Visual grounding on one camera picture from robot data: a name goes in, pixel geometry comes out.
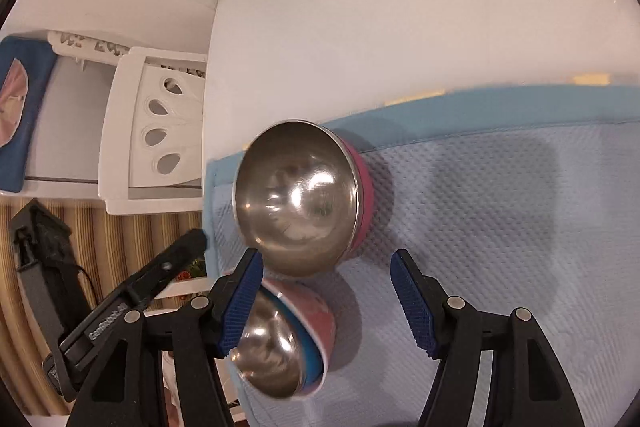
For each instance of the blue steel bowl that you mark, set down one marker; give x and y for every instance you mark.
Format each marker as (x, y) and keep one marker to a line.
(267, 347)

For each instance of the white chair with teardrop cutouts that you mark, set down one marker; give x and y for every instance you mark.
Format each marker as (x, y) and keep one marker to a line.
(125, 132)
(65, 42)

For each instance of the magenta steel bowl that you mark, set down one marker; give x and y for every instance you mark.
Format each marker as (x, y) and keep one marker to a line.
(300, 187)

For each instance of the pink ceramic bowl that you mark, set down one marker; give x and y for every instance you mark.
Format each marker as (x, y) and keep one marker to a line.
(320, 312)

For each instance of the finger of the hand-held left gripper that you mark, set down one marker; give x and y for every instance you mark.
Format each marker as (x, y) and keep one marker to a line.
(170, 264)

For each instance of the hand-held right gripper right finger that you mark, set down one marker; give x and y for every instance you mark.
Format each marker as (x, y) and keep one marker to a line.
(415, 302)

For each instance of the striped rug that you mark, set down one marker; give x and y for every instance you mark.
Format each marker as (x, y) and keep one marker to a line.
(110, 247)

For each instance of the blue printed cushion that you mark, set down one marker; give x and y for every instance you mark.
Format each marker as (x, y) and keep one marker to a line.
(35, 107)

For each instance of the light blue textured mat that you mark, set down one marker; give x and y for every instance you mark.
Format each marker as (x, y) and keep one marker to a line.
(500, 207)

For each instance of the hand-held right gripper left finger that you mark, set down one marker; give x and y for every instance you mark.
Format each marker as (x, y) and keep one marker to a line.
(242, 302)

